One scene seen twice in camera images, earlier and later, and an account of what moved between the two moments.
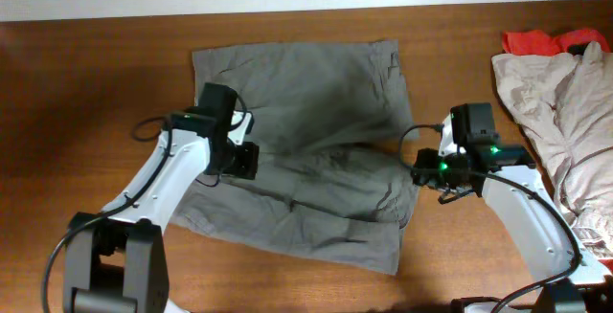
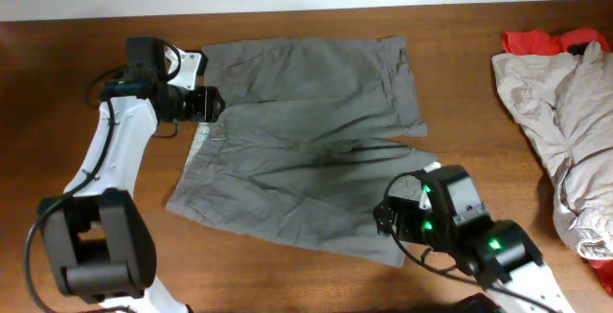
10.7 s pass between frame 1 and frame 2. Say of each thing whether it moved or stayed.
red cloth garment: stayed
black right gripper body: moved
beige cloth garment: stayed
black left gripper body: moved
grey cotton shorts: stayed
